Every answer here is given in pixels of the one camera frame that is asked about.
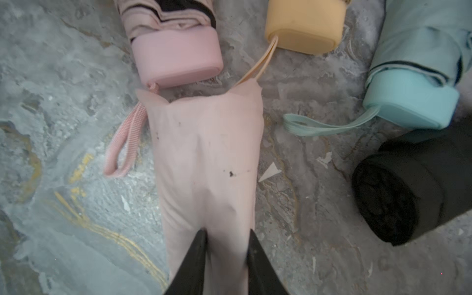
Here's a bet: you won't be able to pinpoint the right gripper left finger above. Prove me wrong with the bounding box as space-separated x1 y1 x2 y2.
164 229 207 295

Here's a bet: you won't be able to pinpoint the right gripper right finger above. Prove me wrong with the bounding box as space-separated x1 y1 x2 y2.
247 230 289 295

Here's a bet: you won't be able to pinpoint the black umbrella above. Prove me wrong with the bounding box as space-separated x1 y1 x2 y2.
352 117 472 246

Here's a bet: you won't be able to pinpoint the beige umbrella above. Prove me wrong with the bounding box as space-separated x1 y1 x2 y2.
237 0 350 84

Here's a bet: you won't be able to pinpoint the pink umbrella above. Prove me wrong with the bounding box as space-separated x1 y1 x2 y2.
103 0 224 178
136 79 264 295

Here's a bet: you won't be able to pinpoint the mint green umbrella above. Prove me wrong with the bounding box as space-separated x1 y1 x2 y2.
283 1 472 136

